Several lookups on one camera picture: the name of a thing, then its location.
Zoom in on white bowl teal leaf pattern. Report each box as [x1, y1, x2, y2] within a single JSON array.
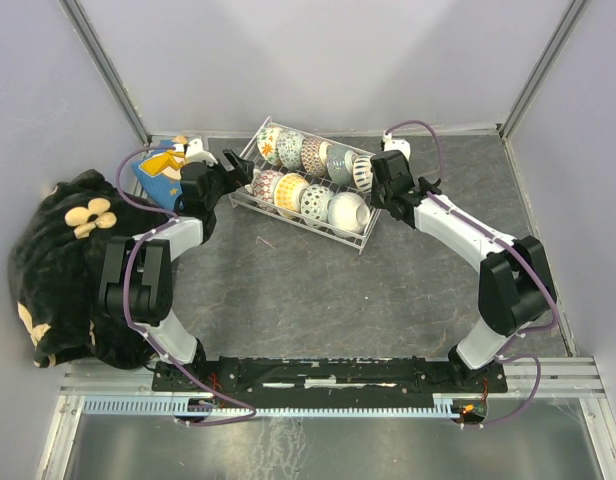
[[352, 156, 373, 194]]

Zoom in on white wire dish rack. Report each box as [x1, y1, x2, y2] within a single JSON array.
[[229, 117, 379, 251]]

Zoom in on aluminium frame rails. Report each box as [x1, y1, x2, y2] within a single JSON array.
[[35, 0, 616, 480]]

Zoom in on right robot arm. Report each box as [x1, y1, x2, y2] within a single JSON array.
[[371, 150, 560, 391]]

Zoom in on maroon tile pattern bowl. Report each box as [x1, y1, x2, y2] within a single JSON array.
[[301, 137, 332, 177]]

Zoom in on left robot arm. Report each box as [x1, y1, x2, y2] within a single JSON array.
[[98, 144, 255, 390]]

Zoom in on yellow sun pattern bowl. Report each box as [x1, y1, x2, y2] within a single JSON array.
[[274, 173, 310, 219]]

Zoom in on white bowl orange flower pattern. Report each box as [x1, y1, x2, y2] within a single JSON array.
[[257, 126, 283, 166]]

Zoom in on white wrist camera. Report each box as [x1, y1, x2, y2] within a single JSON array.
[[185, 138, 218, 167], [381, 130, 411, 160]]

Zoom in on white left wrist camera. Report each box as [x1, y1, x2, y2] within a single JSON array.
[[185, 138, 218, 167]]

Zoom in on black plush flower blanket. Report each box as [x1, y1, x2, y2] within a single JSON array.
[[8, 169, 167, 370]]

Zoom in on plain white ribbed bowl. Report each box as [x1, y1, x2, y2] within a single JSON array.
[[327, 192, 371, 238]]

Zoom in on light blue cable duct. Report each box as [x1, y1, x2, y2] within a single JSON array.
[[82, 392, 462, 416]]

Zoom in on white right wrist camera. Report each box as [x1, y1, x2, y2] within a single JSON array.
[[381, 130, 411, 160]]

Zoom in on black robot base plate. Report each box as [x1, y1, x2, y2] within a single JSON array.
[[151, 355, 509, 407]]

